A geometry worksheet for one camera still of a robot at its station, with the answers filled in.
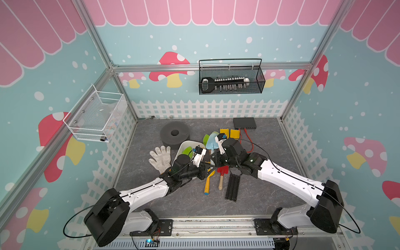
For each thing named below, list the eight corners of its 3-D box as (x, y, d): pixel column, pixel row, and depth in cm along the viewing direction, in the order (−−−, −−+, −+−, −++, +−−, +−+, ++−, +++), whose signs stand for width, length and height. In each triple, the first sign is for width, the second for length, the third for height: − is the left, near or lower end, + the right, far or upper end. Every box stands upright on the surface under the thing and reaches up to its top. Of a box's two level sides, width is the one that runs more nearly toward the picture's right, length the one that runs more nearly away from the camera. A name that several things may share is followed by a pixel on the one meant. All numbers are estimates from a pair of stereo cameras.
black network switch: (234, 129, 117) (235, 126, 115) (233, 119, 123) (233, 117, 121) (255, 129, 117) (256, 126, 115) (253, 119, 123) (254, 117, 121)
